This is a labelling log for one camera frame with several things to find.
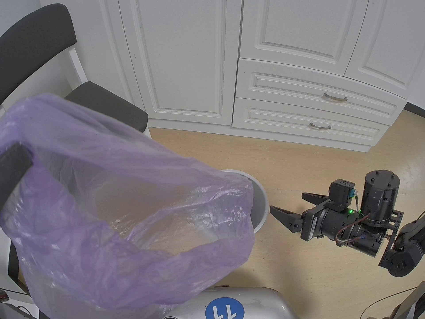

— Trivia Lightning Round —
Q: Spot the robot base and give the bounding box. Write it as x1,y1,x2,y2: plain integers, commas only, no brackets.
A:
163,286,293,319

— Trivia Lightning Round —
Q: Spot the white trash bin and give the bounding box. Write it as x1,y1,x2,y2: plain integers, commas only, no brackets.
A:
217,169,269,233

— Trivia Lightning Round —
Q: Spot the grey padded white chair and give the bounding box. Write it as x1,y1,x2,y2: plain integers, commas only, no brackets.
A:
0,4,153,142

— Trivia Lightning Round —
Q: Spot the white wardrobe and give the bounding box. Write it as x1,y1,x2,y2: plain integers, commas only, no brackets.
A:
37,0,409,154

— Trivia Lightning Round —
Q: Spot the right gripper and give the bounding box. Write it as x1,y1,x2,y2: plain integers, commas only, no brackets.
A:
270,192,365,242

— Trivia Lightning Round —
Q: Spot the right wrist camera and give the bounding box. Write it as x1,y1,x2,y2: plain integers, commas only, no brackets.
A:
329,179,356,212

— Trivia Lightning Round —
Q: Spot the purple plastic bag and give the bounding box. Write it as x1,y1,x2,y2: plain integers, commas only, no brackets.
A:
0,93,256,315

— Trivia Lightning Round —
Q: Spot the black cable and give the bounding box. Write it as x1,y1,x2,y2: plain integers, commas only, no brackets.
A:
363,286,419,319

